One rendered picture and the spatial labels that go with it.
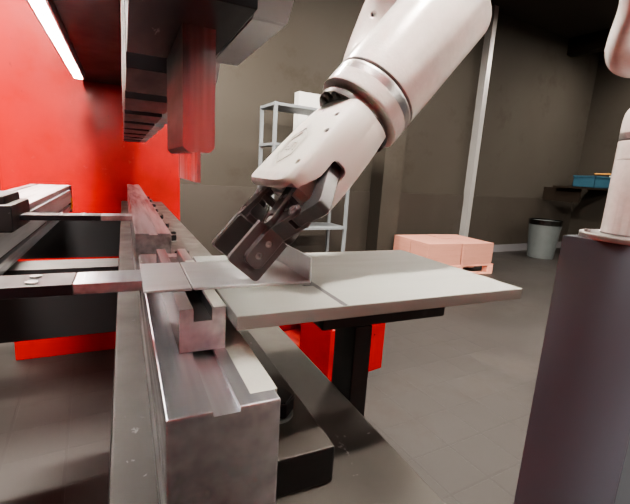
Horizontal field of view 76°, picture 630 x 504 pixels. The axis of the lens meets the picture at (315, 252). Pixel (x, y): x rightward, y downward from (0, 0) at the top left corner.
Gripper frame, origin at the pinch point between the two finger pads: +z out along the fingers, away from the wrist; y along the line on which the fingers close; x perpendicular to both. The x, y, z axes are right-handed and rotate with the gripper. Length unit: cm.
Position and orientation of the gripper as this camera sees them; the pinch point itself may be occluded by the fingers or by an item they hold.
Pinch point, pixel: (244, 246)
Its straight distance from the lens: 35.6
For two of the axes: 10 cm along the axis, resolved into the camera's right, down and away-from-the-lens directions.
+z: -6.3, 7.6, -1.3
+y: 4.2, 2.0, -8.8
